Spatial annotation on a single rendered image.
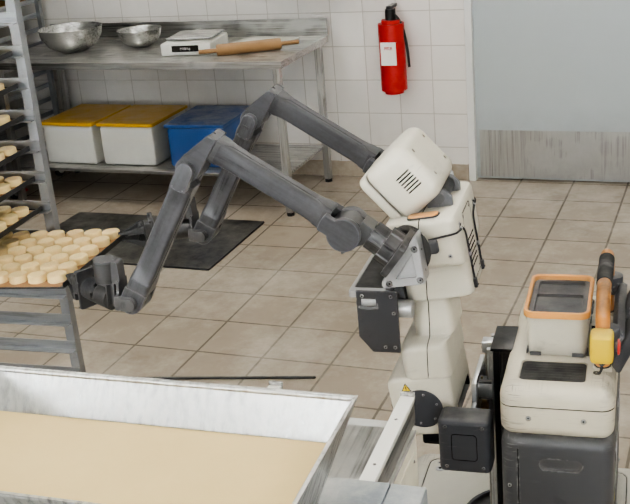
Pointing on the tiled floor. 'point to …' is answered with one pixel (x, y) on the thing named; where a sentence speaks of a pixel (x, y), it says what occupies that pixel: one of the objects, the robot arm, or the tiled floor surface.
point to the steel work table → (106, 50)
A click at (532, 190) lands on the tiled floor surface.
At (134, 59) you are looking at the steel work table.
